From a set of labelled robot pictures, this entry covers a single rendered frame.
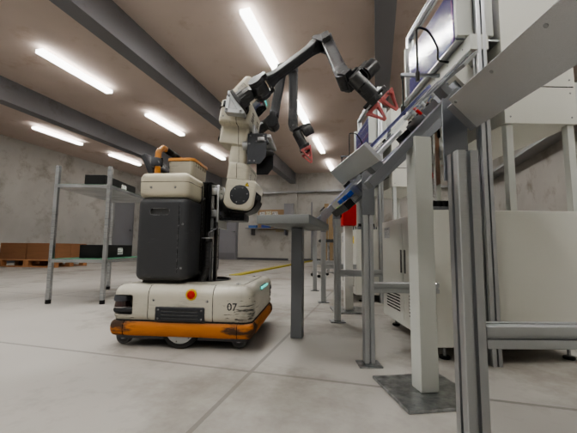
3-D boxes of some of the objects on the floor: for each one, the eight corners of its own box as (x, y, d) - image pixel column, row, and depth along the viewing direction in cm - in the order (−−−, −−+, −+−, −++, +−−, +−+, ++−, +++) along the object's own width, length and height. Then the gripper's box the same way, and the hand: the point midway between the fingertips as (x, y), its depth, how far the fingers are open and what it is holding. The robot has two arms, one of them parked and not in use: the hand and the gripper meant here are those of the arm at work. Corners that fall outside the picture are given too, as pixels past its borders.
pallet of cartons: (89, 265, 742) (91, 243, 747) (47, 268, 642) (49, 243, 647) (40, 264, 774) (42, 243, 779) (-8, 266, 675) (-5, 242, 679)
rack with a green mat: (43, 303, 250) (54, 165, 261) (106, 289, 341) (113, 186, 351) (102, 304, 251) (112, 166, 262) (150, 289, 342) (155, 186, 352)
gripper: (350, 100, 129) (378, 127, 129) (363, 82, 115) (394, 112, 115) (361, 88, 130) (388, 116, 131) (376, 70, 116) (406, 100, 117)
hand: (390, 113), depth 123 cm, fingers open, 9 cm apart
